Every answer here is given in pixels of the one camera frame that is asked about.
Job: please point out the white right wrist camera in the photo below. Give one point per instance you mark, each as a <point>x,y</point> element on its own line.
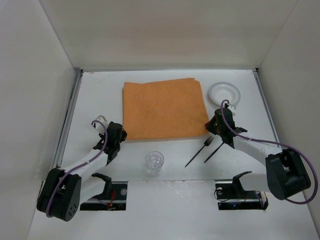
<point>232,108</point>

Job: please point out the aluminium table rail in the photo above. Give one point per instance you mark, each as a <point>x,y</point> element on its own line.
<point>62,141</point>
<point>266,107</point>

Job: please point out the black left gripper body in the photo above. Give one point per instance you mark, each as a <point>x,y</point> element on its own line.
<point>110,149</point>

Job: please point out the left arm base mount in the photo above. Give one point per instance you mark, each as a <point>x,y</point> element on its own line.
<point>100,193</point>

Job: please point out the right aluminium table rail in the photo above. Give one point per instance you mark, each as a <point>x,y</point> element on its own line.
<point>266,107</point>

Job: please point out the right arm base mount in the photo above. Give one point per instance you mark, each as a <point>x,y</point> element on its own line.
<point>231,196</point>

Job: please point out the orange cloth placemat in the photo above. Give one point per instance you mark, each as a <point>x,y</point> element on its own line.
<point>162,110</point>

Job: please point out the white round plate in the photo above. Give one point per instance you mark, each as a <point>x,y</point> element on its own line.
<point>224,91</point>

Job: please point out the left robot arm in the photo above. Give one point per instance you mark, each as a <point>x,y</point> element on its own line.
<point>66,189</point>

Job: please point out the black fork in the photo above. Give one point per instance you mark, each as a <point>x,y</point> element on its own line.
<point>207,142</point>

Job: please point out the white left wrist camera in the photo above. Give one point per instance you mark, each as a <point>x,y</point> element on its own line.
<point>100,124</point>

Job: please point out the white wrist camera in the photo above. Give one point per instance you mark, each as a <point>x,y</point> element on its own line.
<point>232,108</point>
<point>100,124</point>

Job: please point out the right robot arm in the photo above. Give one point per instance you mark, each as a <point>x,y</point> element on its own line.
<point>285,174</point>

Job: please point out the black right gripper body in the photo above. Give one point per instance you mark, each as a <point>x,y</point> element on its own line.
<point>213,126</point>

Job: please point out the black knife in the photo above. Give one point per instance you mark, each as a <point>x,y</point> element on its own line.
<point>213,153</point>

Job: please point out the left aluminium table rail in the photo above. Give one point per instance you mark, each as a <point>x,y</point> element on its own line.
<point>62,141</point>

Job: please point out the clear drinking glass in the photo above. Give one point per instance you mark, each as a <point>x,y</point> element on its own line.
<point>154,162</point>

